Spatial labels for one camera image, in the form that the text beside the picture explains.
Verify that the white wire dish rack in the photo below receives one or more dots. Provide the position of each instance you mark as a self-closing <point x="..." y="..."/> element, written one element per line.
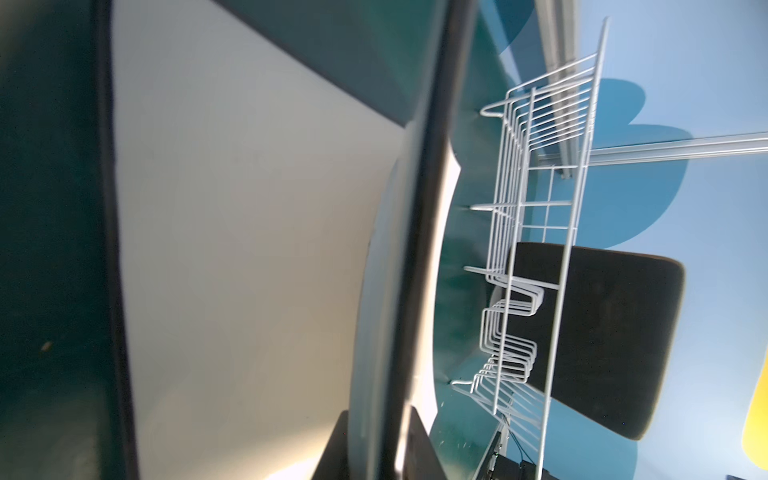
<point x="547" y="132"/>

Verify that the black square plate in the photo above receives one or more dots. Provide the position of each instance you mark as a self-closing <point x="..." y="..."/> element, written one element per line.
<point x="617" y="327"/>

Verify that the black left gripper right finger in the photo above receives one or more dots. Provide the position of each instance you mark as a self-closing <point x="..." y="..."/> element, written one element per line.
<point x="415" y="456"/>

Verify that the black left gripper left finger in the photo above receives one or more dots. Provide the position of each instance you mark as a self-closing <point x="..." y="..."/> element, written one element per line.
<point x="333" y="463"/>

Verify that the cream square plate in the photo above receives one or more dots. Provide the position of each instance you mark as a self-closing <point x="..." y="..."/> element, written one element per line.
<point x="403" y="256"/>
<point x="247" y="191"/>

